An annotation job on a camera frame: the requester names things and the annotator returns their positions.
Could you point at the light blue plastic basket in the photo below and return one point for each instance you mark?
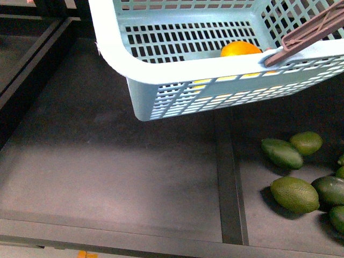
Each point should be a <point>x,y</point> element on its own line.
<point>169,52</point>

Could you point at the yellow mango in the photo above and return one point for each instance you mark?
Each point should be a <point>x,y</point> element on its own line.
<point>239,48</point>

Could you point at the brown basket handle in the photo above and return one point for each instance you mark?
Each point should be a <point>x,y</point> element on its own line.
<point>321,25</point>

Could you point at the dark green avocado upper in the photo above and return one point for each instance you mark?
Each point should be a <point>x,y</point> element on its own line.
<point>282,153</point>

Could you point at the dark green avocado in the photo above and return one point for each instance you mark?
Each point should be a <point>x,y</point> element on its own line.
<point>282,153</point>
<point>330,190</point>

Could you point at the black shelf divider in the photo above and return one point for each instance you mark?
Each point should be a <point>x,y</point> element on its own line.
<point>232,210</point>

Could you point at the green lime upper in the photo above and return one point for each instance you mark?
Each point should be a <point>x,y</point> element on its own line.
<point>306,143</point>

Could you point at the green lime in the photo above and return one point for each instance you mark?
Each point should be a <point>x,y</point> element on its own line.
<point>295,195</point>
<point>306,143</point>
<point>336,218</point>

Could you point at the green lime lower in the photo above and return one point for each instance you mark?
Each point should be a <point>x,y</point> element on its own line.
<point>295,195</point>

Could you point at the dark green avocado right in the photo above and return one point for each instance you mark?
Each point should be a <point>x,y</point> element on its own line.
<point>330,190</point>

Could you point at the green lime bottom right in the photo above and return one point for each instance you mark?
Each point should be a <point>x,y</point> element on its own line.
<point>336,218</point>

